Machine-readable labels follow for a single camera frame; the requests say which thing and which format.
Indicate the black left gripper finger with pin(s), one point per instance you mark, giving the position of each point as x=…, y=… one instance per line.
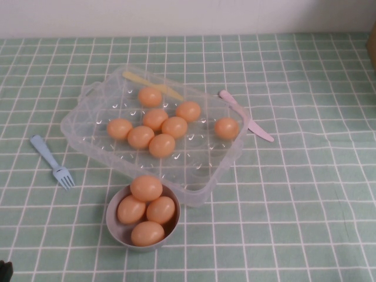
x=8, y=271
x=1, y=271

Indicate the brown egg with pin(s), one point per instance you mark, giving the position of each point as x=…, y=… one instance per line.
x=119, y=129
x=131, y=210
x=174, y=127
x=146, y=188
x=162, y=145
x=226, y=128
x=161, y=211
x=188, y=111
x=150, y=96
x=147, y=233
x=154, y=119
x=140, y=137

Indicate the clear plastic egg box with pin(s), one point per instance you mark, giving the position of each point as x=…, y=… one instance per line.
x=205, y=164

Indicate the brown cardboard box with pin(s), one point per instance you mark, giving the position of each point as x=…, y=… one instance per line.
x=372, y=50

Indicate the grey round bowl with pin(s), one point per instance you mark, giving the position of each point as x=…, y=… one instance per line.
x=113, y=227

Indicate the light blue plastic fork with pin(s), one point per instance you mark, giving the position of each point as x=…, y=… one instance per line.
x=44, y=152

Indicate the yellow plastic knife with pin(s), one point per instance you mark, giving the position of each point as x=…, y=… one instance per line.
x=132, y=77

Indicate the pink plastic knife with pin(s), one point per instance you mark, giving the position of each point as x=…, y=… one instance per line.
x=260, y=133

